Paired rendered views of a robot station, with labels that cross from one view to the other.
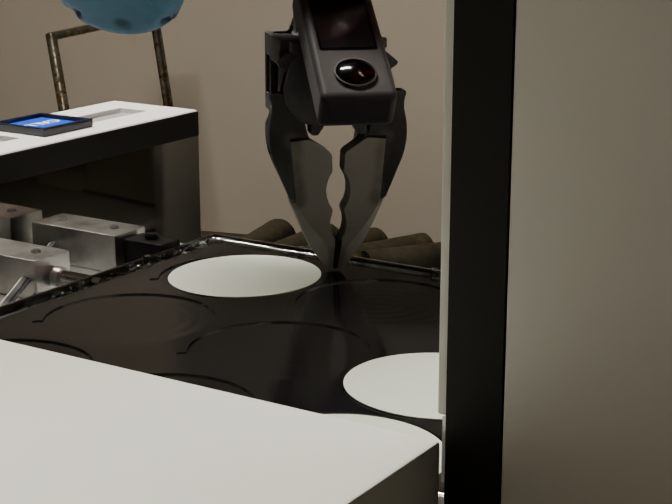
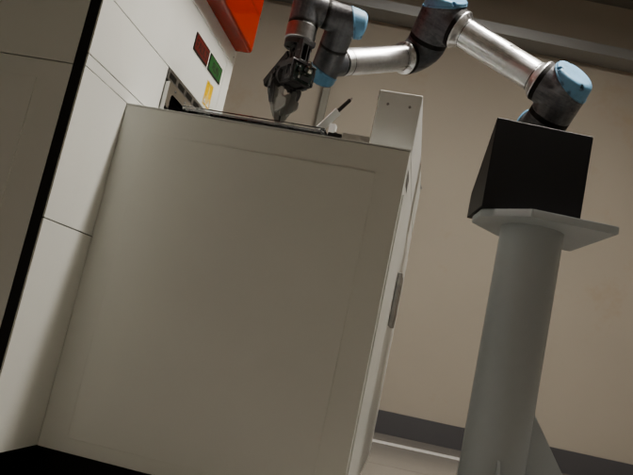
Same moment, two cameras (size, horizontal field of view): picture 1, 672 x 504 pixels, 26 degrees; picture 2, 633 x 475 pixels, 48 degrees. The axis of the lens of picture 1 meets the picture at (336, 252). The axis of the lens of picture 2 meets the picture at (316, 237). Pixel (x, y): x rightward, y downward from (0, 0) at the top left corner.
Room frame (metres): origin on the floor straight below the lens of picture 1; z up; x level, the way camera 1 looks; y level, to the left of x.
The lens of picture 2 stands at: (2.56, -0.51, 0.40)
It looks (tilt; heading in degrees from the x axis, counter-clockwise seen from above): 8 degrees up; 157
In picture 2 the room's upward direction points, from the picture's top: 12 degrees clockwise
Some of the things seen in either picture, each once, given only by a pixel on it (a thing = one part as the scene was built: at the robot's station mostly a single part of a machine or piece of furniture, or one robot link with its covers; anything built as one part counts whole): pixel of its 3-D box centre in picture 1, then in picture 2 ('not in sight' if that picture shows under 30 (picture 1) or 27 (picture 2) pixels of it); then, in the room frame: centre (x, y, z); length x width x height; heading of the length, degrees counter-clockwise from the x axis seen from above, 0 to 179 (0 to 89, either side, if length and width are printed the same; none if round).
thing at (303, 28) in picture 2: not in sight; (301, 36); (0.95, 0.01, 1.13); 0.08 x 0.08 x 0.05
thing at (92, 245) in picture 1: (88, 241); (358, 141); (1.03, 0.18, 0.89); 0.08 x 0.03 x 0.03; 58
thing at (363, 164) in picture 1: (352, 193); (280, 103); (0.95, -0.01, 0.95); 0.06 x 0.03 x 0.09; 12
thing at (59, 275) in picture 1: (76, 280); not in sight; (0.93, 0.17, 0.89); 0.05 x 0.01 x 0.01; 58
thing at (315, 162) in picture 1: (306, 195); (290, 107); (0.95, 0.02, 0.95); 0.06 x 0.03 x 0.09; 12
